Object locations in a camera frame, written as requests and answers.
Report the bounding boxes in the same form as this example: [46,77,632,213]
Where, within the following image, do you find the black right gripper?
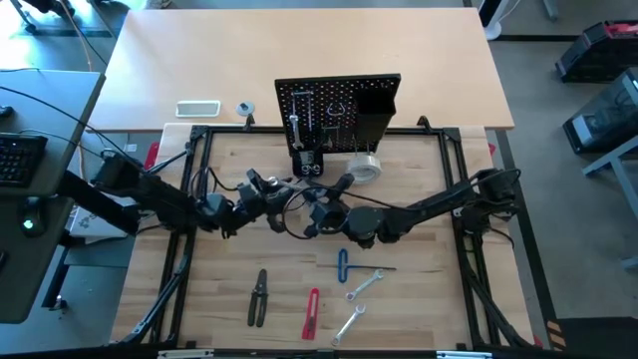
[300,173,356,238]

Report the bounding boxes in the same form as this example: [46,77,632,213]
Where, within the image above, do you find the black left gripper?
[231,181,299,235]

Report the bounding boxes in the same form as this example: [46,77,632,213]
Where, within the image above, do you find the white tape roll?
[346,153,384,184]

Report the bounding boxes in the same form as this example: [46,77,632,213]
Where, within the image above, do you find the blue T-handle hex key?
[316,247,399,285]

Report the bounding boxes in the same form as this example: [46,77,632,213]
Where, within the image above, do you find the black-handled pliers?
[246,268,269,329]

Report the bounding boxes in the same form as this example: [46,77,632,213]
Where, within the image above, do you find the red utility knife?
[300,287,321,342]

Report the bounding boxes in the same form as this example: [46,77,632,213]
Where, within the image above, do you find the small black pegboard shelf bin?
[292,149,325,180]

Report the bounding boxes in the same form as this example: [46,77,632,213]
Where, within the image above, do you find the tall black pegboard bin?
[354,88,399,144]

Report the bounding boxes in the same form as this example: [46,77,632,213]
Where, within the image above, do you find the black perforated pegboard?
[273,73,403,156]

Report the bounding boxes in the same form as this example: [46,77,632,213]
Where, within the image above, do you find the white rectangular tray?
[174,99,222,120]

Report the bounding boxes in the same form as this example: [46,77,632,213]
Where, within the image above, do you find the large beige desk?
[88,6,516,133]

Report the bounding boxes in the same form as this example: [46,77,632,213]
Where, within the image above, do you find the black support beam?
[56,170,143,237]

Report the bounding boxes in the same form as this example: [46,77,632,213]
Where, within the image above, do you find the white round stand base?
[478,0,522,42]

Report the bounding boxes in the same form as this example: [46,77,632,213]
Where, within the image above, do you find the black computer mouse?
[18,194,48,237]

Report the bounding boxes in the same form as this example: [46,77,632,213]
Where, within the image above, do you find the grey office desk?
[0,69,108,325]

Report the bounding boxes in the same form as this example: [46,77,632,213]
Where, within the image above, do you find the black computer keyboard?
[0,132,50,189]

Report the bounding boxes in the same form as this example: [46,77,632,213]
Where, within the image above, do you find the yellow black hazard tape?
[544,319,569,352]

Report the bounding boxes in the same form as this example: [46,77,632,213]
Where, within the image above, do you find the black equipment case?
[553,18,638,84]
[561,67,638,156]

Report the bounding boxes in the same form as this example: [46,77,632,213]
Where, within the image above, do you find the black office chair base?
[9,0,115,39]

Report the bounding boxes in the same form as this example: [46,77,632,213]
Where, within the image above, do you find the black aluminium table frame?
[110,114,538,350]

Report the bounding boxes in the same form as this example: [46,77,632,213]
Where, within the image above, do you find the silver metal bracket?
[158,349,215,359]
[436,350,493,359]

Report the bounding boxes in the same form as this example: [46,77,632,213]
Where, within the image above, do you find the grey table frame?
[581,133,638,270]

